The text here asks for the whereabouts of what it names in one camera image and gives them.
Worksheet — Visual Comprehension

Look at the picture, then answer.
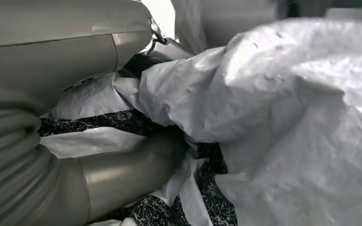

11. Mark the grey courier bag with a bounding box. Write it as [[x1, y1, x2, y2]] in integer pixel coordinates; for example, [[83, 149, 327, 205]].
[[39, 17, 362, 226]]

